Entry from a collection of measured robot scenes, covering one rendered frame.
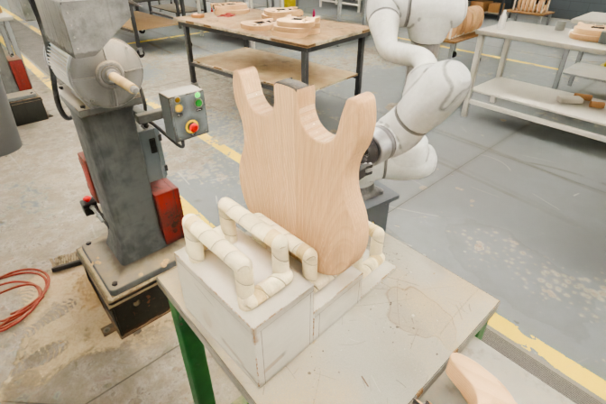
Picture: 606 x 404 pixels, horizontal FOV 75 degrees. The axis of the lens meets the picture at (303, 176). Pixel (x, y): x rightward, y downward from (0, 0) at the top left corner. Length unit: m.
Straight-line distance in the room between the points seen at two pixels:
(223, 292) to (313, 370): 0.24
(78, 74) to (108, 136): 0.35
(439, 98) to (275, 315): 0.55
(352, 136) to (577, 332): 2.02
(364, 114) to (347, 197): 0.16
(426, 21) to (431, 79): 0.54
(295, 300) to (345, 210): 0.19
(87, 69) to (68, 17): 0.36
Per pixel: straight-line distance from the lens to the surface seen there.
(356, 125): 0.62
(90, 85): 1.60
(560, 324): 2.49
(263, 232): 0.73
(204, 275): 0.82
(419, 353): 0.93
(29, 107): 5.03
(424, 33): 1.45
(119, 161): 1.90
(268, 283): 0.74
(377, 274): 1.04
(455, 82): 0.91
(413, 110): 0.94
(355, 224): 0.72
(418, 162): 1.66
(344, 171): 0.67
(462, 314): 1.02
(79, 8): 1.26
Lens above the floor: 1.67
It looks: 31 degrees down
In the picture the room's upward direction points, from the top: straight up
